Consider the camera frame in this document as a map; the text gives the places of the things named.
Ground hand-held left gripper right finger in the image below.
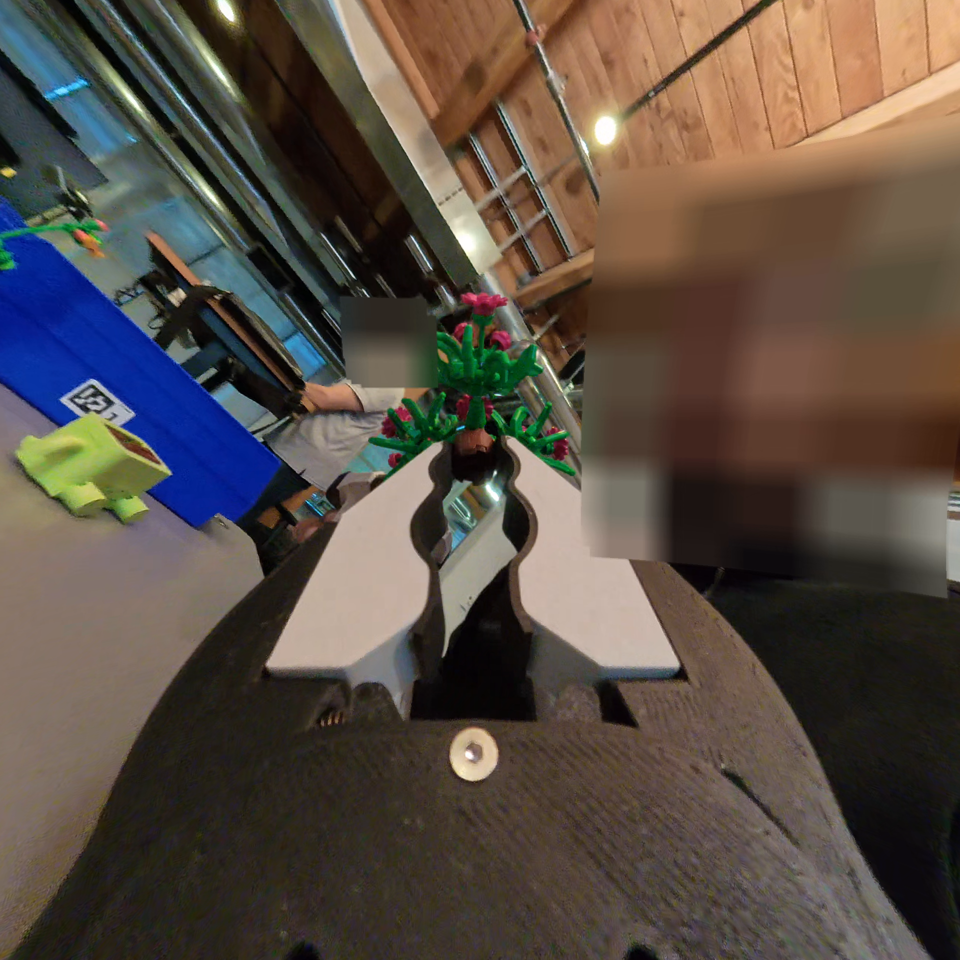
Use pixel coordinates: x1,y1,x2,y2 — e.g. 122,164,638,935
495,438,682,685

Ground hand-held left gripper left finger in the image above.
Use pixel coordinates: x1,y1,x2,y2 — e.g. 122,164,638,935
264,438,455,687

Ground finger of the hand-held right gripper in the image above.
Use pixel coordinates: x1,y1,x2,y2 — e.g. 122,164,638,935
327,466,397,519

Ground toy flower plant brown base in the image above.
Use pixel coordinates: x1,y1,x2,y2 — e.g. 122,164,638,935
367,291,543,481

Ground small toy flower sprig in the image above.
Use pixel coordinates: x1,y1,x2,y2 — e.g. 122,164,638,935
510,403,580,478

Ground wooden top desk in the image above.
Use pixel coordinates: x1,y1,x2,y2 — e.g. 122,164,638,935
112,228,316,421

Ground lime green toy planter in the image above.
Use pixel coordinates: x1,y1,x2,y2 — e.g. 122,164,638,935
15,412,174,525

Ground blue plastic bin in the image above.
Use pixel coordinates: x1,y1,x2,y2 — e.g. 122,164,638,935
0,198,282,530

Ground silver ventilation duct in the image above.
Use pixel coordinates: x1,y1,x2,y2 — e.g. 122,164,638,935
277,0,586,451

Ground camera on tripod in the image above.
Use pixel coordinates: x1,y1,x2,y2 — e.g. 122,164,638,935
41,165,99,219

